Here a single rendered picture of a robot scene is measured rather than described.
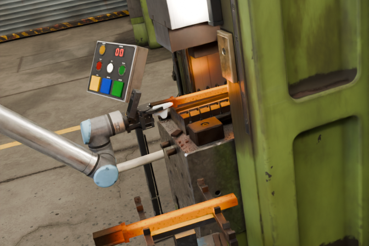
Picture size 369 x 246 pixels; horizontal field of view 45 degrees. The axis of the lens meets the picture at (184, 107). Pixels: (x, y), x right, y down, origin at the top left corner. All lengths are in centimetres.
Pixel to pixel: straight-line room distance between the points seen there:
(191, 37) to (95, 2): 803
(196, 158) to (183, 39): 46
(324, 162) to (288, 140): 26
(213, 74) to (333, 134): 65
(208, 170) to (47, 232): 163
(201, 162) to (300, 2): 69
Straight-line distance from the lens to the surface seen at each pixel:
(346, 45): 161
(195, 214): 131
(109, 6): 972
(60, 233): 308
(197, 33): 170
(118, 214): 306
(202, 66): 203
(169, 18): 160
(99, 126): 173
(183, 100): 181
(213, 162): 173
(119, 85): 220
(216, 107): 182
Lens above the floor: 172
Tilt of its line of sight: 23 degrees down
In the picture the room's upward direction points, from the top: 10 degrees counter-clockwise
